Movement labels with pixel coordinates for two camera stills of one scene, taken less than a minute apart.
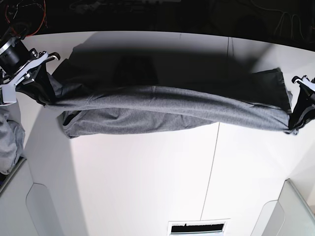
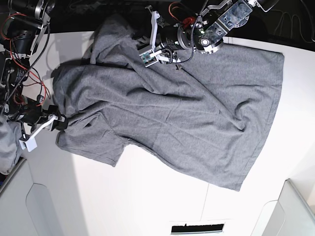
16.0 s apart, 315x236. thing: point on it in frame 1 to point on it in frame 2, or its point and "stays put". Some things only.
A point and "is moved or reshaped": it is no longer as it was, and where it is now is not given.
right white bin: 290,215 stays put
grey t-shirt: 99,94 is moved or reshaped
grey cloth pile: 12,143 stays put
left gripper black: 14,54 to 29,112
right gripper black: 304,104 to 171,37
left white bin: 26,208 stays put
